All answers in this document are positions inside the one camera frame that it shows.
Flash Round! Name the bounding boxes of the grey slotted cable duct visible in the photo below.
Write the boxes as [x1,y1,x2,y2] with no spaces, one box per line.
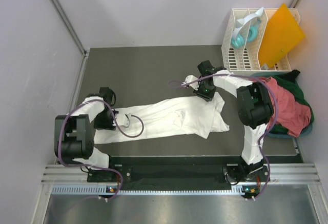
[51,185,258,196]

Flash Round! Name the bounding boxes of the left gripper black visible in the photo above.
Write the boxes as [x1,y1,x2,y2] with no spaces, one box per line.
[93,109,118,131]

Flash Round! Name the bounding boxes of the teal white headphones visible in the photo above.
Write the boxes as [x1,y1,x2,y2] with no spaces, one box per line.
[231,7,264,49]

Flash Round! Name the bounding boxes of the aluminium corner post left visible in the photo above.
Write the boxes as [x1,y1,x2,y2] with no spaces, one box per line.
[50,0,88,56]

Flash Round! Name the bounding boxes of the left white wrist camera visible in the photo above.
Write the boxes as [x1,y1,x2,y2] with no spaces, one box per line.
[115,113,132,128]

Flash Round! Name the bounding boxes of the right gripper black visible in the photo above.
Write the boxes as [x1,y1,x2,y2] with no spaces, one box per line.
[193,80,216,103]

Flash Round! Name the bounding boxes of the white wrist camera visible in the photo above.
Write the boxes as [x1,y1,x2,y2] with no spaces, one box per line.
[115,113,132,128]
[182,75,199,90]

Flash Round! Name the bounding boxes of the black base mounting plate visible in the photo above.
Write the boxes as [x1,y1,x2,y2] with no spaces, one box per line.
[87,156,270,184]

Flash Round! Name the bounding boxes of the purple cable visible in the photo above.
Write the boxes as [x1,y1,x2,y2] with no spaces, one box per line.
[58,99,144,203]
[167,74,279,201]

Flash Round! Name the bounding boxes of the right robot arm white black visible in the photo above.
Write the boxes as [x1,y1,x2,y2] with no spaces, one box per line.
[185,60,274,184]

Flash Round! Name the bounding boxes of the white plastic file organizer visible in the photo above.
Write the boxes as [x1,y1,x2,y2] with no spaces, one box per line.
[221,8,291,72]

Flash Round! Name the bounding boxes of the pink t shirt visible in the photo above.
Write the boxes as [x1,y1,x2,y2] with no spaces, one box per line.
[259,75,314,137]

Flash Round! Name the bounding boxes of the aluminium frame rail front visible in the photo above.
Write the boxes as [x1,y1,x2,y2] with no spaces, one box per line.
[41,164,320,185]

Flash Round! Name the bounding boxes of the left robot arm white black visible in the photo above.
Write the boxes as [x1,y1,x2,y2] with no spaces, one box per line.
[54,87,120,183]

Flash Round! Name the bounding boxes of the white printed t shirt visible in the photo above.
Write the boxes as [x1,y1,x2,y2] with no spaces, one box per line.
[94,92,230,145]

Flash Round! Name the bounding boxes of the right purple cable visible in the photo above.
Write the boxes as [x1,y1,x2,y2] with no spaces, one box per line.
[167,74,279,201]

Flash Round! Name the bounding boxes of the orange plastic folder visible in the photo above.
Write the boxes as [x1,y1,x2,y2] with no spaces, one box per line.
[258,3,305,69]

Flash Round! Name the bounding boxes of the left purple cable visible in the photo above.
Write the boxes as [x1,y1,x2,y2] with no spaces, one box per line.
[58,99,144,203]

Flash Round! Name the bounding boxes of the green t shirt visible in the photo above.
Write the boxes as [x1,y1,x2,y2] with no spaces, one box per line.
[252,69,315,135]

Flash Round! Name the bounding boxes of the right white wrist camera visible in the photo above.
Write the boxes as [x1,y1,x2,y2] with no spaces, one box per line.
[182,75,199,90]

